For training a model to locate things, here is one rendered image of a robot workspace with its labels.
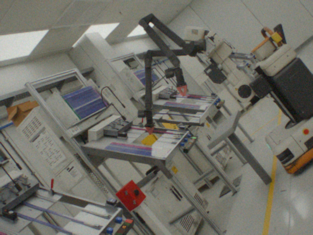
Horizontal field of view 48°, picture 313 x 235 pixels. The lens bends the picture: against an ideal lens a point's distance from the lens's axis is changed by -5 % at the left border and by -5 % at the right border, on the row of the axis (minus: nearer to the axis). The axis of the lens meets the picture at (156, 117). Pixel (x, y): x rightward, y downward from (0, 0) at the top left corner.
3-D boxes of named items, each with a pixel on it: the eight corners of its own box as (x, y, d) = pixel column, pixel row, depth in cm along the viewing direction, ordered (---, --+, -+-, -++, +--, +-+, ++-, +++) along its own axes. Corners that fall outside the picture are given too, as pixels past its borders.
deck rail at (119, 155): (166, 166, 275) (166, 158, 273) (165, 167, 273) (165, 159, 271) (82, 152, 297) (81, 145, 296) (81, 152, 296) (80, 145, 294)
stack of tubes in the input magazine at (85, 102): (108, 105, 352) (90, 83, 352) (80, 119, 306) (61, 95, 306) (100, 112, 357) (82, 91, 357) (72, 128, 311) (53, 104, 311)
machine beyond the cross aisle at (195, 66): (270, 85, 789) (214, 19, 792) (268, 93, 715) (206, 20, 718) (223, 122, 848) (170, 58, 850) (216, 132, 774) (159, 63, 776)
